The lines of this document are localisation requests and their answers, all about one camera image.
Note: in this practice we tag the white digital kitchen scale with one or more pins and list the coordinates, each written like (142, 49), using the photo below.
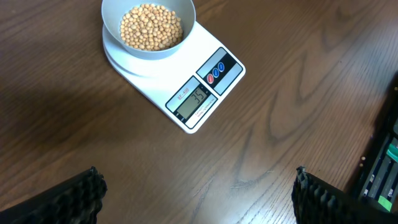
(188, 85)

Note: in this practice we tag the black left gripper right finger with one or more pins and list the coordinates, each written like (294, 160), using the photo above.
(317, 202)

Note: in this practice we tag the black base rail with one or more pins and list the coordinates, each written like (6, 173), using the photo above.
(375, 181)

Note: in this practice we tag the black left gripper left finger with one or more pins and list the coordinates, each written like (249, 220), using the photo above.
(76, 200)

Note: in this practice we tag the soybeans in bowl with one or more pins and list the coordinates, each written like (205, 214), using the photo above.
(151, 27)

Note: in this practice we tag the grey round bowl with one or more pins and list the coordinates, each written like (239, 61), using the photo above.
(112, 12)

